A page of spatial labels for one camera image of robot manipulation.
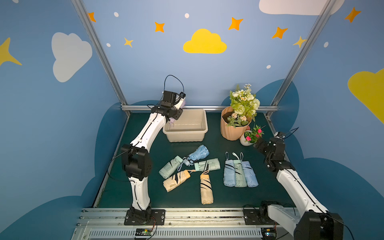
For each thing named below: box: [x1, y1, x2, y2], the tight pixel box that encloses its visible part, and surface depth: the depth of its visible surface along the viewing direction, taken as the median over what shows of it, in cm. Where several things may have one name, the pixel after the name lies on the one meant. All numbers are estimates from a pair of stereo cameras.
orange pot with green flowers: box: [220, 83, 261, 141], surface depth 92 cm
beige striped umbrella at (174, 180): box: [163, 169, 191, 193], surface depth 86 cm
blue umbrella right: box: [240, 152, 259, 188], surface depth 88 cm
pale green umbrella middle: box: [232, 152, 247, 188], surface depth 88 cm
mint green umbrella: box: [158, 155, 183, 180], surface depth 90 cm
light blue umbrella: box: [183, 145, 210, 166], surface depth 95 cm
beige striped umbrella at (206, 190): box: [200, 174, 214, 205], surface depth 82 cm
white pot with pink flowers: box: [239, 124, 265, 147], surface depth 93 cm
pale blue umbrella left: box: [223, 151, 236, 187], surface depth 88 cm
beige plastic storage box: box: [162, 109, 209, 143], surface depth 106 cm
